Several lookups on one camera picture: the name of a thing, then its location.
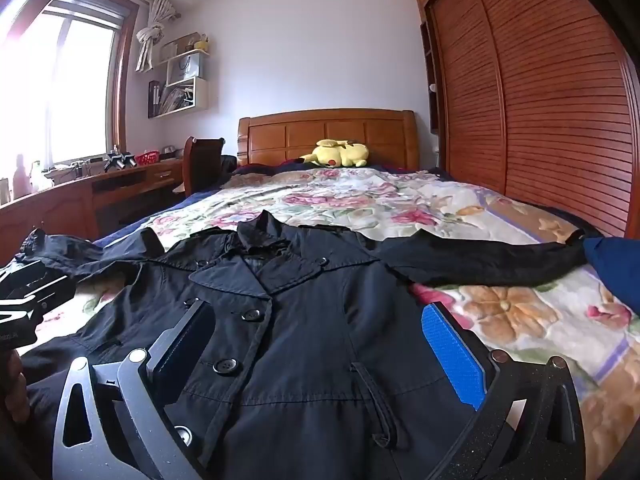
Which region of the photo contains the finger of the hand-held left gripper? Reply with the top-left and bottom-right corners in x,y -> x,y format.
0,259 -> 31,288
22,272 -> 76,311

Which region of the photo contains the wooden louvered wardrobe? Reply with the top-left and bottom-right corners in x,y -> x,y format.
414,0 -> 640,238

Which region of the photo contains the wooden framed window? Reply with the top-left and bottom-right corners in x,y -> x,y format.
0,0 -> 138,171

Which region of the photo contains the black device on stand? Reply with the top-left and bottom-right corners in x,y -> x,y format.
102,146 -> 137,171

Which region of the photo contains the floral blanket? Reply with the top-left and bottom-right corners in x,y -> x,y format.
30,166 -> 640,411

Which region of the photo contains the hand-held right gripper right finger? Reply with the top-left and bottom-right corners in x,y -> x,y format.
421,301 -> 587,480

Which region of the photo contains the tied beige curtain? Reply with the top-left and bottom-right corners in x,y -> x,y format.
135,0 -> 178,72

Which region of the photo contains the white paper bag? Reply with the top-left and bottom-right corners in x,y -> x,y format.
167,52 -> 201,81

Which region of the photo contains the white wall shelf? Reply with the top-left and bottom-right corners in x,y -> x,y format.
148,35 -> 211,118

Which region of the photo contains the blue cloth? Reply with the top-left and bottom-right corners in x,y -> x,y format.
582,236 -> 640,316

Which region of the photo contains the cardboard box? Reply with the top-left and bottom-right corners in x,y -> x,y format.
160,35 -> 198,61

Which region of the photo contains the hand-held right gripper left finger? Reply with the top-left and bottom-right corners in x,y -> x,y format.
52,299 -> 217,480

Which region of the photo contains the black trench coat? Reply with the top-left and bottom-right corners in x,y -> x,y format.
15,210 -> 598,480

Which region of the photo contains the pink bottle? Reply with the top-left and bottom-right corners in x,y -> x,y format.
12,154 -> 33,196

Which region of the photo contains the wooden bed headboard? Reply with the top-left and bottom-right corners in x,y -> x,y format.
237,108 -> 418,171

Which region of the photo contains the yellow plush toy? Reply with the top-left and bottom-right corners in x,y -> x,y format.
300,139 -> 370,168

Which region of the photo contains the wooden niche shelf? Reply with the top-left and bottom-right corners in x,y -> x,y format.
420,20 -> 443,136

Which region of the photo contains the wooden desk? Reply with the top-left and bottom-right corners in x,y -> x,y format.
0,157 -> 188,251

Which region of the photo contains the wooden chair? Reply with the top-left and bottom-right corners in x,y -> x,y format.
182,136 -> 224,196

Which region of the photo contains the person's left hand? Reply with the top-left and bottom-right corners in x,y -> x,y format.
2,350 -> 28,423

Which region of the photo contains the stack of magazines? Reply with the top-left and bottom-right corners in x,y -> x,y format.
161,85 -> 193,112

